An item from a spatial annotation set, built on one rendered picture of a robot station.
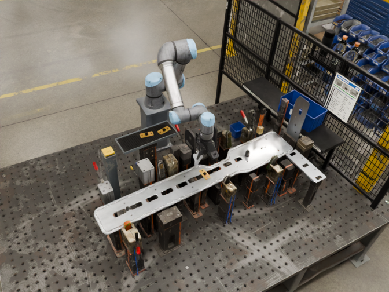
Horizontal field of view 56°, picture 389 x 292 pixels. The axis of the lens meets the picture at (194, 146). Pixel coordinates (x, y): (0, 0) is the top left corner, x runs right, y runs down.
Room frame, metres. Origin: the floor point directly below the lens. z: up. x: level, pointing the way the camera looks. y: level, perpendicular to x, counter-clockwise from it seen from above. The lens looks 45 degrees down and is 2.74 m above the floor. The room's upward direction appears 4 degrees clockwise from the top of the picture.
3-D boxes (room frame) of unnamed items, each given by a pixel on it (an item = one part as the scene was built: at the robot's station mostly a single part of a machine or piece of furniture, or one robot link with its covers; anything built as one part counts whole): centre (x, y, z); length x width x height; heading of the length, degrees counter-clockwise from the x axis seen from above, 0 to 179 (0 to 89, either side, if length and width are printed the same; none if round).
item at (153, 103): (2.07, 0.31, 1.15); 0.15 x 0.15 x 0.10
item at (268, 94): (2.19, -0.70, 1.01); 0.90 x 0.22 x 0.03; 35
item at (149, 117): (2.07, 0.31, 0.90); 0.21 x 0.21 x 0.40; 31
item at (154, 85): (2.07, 0.30, 1.27); 0.13 x 0.12 x 0.14; 113
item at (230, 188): (1.40, -0.23, 0.87); 0.12 x 0.09 x 0.35; 35
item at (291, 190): (1.70, -0.70, 0.84); 0.11 x 0.06 x 0.29; 35
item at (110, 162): (1.51, 0.52, 0.92); 0.08 x 0.08 x 0.44; 35
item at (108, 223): (1.50, -0.07, 1.00); 1.38 x 0.22 x 0.02; 125
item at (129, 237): (1.02, 0.30, 0.88); 0.15 x 0.11 x 0.36; 35
